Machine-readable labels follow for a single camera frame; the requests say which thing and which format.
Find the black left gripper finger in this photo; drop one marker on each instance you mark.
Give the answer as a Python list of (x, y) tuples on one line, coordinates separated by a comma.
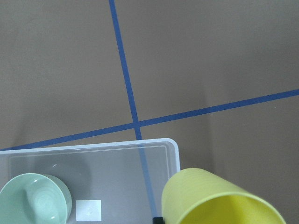
[(158, 220)]

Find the clear plastic box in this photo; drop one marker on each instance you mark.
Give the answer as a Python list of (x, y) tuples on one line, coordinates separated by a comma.
[(128, 177)]

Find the pale green bowl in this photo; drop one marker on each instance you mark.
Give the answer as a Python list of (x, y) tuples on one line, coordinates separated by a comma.
[(33, 198)]

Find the yellow plastic cup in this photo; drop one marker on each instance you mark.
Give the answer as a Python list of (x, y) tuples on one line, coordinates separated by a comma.
[(196, 196)]

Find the white label in box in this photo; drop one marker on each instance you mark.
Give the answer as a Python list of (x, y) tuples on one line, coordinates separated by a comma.
[(88, 210)]

